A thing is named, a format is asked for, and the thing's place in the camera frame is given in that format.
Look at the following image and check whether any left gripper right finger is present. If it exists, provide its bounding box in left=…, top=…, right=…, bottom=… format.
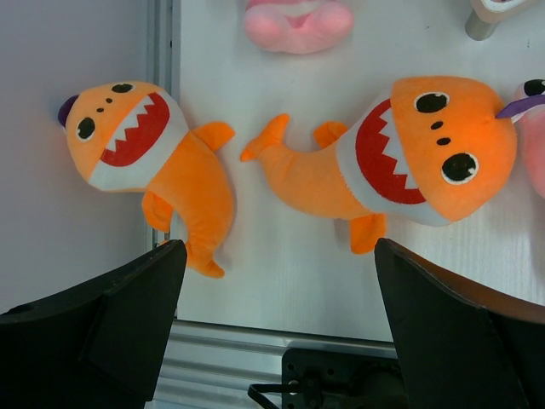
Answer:
left=374, top=239, right=544, bottom=408

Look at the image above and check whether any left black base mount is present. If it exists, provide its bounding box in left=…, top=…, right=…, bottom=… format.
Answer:
left=247, top=347, right=410, bottom=409

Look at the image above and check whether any orange shark plush middle left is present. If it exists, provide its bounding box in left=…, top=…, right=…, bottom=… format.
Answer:
left=240, top=76, right=517, bottom=254

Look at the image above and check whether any aluminium front rail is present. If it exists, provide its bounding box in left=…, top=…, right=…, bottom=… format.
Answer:
left=146, top=320, right=396, bottom=408

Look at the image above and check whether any orange shark plush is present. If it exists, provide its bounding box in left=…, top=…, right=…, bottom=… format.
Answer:
left=240, top=76, right=517, bottom=254
left=57, top=81, right=235, bottom=279

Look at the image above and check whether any orange shark plush far left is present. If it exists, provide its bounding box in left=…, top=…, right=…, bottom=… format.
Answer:
left=57, top=81, right=235, bottom=279

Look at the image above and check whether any pink plush toy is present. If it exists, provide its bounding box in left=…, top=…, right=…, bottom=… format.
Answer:
left=513, top=78, right=544, bottom=198
left=243, top=1, right=354, bottom=55

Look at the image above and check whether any white two-tier shelf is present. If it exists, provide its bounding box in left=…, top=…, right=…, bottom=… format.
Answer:
left=464, top=0, right=544, bottom=42

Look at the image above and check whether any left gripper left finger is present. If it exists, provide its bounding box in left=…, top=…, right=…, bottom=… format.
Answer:
left=1, top=239, right=187, bottom=408

